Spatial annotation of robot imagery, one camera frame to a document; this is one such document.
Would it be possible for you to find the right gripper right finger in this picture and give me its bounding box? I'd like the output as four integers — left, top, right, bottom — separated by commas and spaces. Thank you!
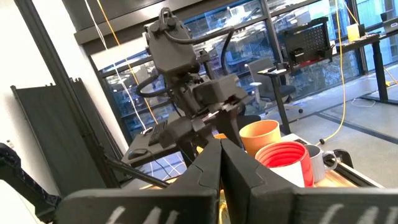
221, 139, 398, 224

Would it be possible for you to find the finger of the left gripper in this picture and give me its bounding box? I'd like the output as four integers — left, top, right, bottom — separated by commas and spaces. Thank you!
158, 117, 216, 149
215, 103, 247, 147

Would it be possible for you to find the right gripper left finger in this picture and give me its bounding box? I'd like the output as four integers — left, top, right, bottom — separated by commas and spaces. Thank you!
55, 139, 223, 224

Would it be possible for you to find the terracotta tall cup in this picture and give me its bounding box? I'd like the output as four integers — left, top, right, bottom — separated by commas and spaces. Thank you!
238, 119, 282, 158

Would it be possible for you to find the red ribbed cup white label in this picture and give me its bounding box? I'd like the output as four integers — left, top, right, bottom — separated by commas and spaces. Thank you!
254, 141, 315, 189

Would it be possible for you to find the grey mug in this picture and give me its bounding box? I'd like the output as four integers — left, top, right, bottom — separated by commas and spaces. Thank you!
303, 143, 339, 184

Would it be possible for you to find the black keyboard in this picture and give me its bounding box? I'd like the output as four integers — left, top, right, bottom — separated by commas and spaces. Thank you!
148, 119, 169, 146

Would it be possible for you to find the grey desk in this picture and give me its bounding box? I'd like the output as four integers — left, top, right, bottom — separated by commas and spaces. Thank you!
121, 111, 187, 169

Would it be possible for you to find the black computer mouse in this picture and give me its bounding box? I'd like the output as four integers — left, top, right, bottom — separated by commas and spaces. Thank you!
129, 148, 149, 158

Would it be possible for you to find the black standing desk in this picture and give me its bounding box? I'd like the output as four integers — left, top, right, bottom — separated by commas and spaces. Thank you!
257, 30, 398, 135

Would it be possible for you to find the grey office chair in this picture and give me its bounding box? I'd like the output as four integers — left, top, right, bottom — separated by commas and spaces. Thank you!
245, 57, 304, 114

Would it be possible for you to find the black pegboard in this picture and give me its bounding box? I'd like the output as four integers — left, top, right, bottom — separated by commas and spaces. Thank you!
282, 17, 336, 65

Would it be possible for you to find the dark folding panel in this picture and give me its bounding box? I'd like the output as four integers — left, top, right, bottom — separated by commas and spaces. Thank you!
11, 77, 128, 197

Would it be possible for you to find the yellow container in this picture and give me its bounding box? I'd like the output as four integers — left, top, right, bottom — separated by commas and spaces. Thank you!
346, 24, 361, 43

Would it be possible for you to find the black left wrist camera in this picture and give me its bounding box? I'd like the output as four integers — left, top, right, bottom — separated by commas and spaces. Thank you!
193, 74, 249, 108

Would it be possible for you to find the white hanging cable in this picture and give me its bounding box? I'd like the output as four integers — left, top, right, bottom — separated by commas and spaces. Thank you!
84, 0, 149, 131

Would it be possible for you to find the orange hanging cable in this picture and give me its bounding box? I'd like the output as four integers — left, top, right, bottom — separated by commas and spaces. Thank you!
96, 0, 159, 125

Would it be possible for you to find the yellow cable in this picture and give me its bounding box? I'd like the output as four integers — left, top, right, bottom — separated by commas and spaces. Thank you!
318, 0, 358, 146

